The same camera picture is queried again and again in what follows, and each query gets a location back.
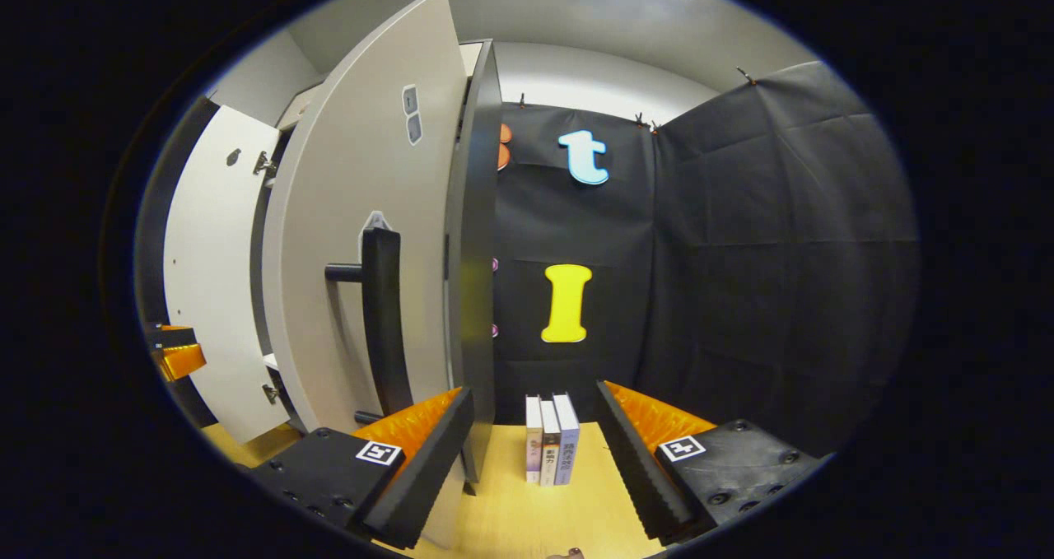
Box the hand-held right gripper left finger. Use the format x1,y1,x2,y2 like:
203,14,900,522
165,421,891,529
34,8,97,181
247,386,476,552

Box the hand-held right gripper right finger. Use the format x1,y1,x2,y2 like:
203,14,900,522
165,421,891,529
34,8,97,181
596,380,824,546

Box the cabinet door with wide handle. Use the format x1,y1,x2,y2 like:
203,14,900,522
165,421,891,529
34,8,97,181
262,0,505,547

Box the pale blue book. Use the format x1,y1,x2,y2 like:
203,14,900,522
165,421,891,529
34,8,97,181
552,393,581,486

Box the pale pink book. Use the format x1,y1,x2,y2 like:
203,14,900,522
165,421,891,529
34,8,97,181
525,394,544,484

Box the black backdrop cloth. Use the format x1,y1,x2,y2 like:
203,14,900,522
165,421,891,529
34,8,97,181
492,61,919,461

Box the wide black door handle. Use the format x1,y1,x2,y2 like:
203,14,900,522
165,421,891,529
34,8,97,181
325,228,414,426

